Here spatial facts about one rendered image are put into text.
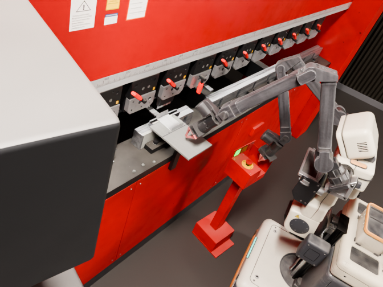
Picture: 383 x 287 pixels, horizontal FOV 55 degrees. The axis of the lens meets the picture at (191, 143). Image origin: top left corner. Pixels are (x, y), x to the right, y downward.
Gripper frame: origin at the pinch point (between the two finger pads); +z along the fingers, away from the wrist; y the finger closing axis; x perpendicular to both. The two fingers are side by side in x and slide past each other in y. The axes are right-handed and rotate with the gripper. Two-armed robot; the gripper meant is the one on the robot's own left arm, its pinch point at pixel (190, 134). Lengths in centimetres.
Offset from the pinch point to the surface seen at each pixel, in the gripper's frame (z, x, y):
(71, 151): -102, -2, 110
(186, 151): 0.5, 6.2, 7.2
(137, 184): 22.6, 8.8, 25.3
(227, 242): 72, 80, -48
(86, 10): -46, -44, 56
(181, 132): 5.5, -2.6, -0.4
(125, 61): -28, -33, 37
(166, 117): 11.4, -13.1, -2.2
